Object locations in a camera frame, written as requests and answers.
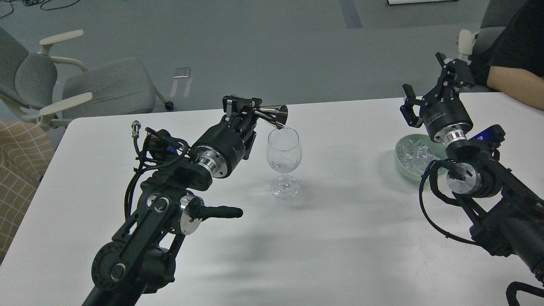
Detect grey office chair left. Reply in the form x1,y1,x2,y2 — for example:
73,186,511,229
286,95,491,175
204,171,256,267
0,29,174,130

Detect clear wine glass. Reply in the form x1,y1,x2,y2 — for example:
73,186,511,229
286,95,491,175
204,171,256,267
266,126,302,200

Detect person in black shirt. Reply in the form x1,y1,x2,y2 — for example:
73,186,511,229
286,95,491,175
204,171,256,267
469,0,544,111

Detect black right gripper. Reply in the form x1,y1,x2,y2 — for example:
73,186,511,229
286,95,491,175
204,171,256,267
400,52,476,143

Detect black floor cables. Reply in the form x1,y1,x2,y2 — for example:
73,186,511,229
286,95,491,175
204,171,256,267
0,0,81,18

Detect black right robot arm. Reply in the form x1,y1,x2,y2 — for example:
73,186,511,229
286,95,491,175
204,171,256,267
400,52,544,283

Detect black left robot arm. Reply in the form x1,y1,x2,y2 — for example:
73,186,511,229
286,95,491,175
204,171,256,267
83,96,262,306

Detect steel double jigger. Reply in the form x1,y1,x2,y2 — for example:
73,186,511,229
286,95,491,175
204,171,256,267
254,105,288,130

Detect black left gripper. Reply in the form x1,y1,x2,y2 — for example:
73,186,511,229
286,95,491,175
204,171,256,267
190,95,262,178

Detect green bowl of ice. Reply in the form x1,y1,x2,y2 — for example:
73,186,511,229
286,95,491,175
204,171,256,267
393,134,447,182

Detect grey office chair right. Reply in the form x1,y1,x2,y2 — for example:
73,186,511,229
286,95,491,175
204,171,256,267
457,0,525,71

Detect metal floor plate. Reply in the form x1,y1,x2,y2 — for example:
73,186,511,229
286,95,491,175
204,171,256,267
169,66,193,98

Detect grey office chair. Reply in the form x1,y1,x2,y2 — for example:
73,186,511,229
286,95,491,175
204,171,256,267
457,0,525,71
0,29,174,130

